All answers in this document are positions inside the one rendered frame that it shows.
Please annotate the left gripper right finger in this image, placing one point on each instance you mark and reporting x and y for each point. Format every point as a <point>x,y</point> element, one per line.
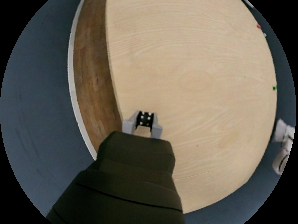
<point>156,129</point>

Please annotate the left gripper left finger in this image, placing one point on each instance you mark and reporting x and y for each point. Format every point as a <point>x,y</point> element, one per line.
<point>128,126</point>

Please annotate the black die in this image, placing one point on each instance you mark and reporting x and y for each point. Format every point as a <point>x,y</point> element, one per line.
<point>145,119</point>

